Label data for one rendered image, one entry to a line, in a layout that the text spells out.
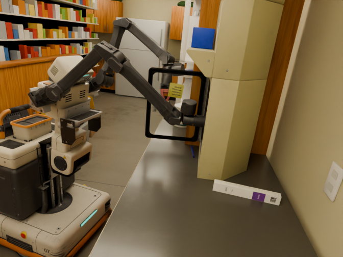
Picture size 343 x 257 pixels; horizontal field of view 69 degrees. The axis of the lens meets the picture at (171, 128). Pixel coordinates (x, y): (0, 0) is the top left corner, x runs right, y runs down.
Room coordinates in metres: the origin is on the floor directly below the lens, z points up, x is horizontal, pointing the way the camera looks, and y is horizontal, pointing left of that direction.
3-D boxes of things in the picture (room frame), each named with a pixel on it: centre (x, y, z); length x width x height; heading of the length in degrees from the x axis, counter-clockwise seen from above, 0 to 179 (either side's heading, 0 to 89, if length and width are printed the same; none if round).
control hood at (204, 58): (1.18, -0.10, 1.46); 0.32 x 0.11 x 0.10; 175
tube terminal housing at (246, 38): (1.16, -0.28, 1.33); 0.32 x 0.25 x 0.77; 175
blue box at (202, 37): (1.27, -0.11, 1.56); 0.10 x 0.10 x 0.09; 85
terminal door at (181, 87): (1.32, 0.00, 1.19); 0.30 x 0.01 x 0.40; 91
